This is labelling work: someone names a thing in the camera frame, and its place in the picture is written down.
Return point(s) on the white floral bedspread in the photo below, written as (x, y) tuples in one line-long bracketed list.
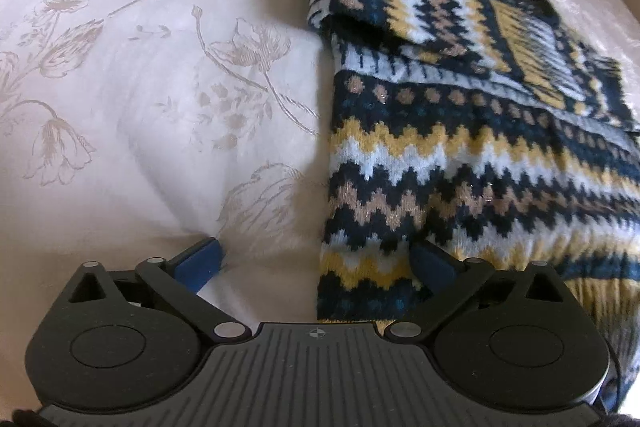
[(150, 107)]

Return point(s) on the navy yellow patterned knit sweater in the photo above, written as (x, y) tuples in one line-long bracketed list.
[(450, 157)]

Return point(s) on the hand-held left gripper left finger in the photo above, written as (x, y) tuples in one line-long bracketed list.
[(200, 267)]

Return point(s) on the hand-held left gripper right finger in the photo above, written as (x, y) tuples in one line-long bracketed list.
[(432, 267)]

